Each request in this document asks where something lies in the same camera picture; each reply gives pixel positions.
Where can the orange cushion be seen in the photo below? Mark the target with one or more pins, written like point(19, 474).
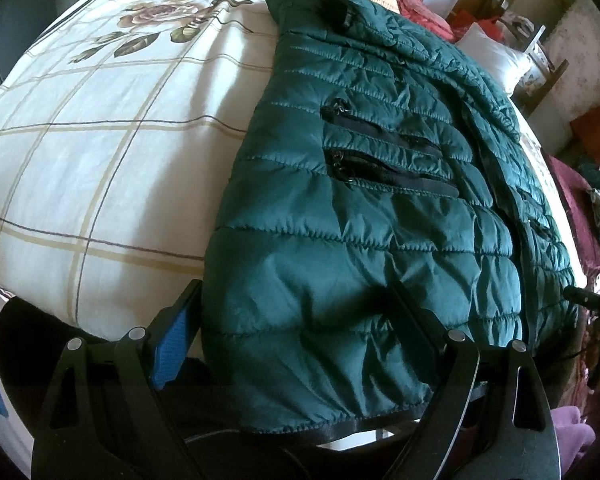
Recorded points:
point(597, 132)

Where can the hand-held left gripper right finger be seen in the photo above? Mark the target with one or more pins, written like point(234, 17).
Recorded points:
point(420, 325)

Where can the dark green puffer jacket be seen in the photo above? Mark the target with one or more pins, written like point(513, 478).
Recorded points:
point(380, 210)

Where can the red ruffled cushion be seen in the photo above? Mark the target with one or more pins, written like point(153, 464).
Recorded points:
point(422, 10)

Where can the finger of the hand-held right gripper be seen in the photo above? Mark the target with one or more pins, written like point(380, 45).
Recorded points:
point(587, 297)

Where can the white pillow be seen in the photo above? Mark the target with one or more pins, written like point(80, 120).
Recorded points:
point(495, 62)

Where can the wooden chair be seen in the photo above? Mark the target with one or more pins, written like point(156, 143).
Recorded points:
point(545, 65)

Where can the bed with floral checked sheet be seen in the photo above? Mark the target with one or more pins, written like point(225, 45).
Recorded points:
point(104, 135)

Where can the maroon blanket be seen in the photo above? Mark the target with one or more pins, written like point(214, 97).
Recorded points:
point(575, 210)

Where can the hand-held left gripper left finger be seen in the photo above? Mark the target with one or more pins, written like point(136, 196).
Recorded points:
point(172, 345)

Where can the purple cloth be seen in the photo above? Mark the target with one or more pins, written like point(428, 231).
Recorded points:
point(572, 440)

